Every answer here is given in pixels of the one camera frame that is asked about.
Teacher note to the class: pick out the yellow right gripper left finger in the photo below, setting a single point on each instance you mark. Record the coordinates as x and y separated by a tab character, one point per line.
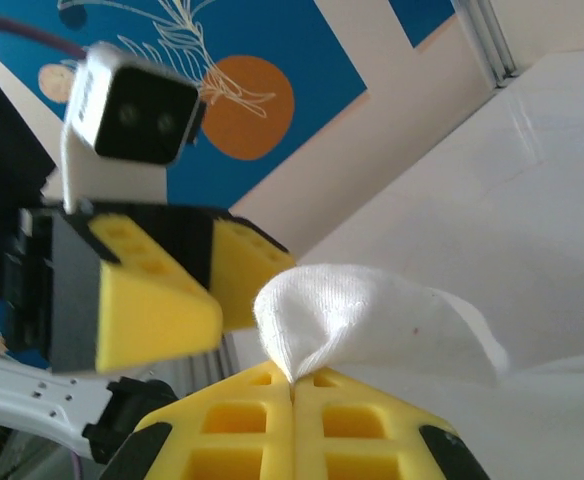
232	425

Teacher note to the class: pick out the white t-shirt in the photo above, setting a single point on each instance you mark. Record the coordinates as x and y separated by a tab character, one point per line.
352	310

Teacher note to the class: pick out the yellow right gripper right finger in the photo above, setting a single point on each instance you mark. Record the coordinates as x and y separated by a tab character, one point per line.
357	425

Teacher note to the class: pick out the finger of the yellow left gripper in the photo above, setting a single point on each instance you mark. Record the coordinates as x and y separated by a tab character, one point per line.
242	280
152	320

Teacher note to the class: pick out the aluminium frame post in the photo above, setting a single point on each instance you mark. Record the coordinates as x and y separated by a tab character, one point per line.
487	40

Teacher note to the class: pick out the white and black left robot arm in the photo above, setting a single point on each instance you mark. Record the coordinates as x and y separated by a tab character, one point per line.
22	395

